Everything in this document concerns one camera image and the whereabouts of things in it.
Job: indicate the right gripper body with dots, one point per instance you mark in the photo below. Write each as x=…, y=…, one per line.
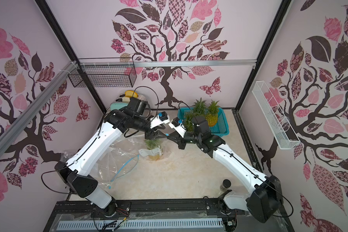
x=178, y=139

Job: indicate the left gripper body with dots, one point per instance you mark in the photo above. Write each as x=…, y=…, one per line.
x=148, y=133

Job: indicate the yellow pineapple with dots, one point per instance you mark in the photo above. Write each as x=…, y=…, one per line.
x=212, y=113

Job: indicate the blue-zip zip-top bag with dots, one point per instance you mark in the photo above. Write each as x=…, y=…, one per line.
x=112, y=165

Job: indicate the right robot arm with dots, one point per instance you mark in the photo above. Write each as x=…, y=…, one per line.
x=264, y=194

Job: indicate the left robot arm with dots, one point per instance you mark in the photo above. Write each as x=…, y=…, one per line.
x=75, y=172

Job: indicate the teal plastic basket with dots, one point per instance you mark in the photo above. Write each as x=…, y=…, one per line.
x=220, y=129

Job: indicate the yellow bread slice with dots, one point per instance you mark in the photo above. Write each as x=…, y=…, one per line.
x=131, y=93

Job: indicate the mint green toaster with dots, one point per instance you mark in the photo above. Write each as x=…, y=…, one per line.
x=118, y=105

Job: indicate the dark lidded spice jar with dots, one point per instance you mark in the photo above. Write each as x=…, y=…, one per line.
x=226, y=184

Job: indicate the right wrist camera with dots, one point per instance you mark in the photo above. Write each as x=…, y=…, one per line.
x=178, y=126

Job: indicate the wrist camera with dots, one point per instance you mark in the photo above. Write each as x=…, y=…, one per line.
x=160, y=118
x=178, y=126

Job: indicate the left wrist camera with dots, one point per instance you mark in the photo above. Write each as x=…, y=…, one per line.
x=160, y=118

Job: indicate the black wire wall basket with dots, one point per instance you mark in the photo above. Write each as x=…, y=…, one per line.
x=116, y=74

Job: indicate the white slotted cable duct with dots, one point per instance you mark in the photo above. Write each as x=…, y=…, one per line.
x=139, y=224

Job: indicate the clear acrylic wall shelf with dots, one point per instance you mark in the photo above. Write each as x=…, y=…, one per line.
x=278, y=121

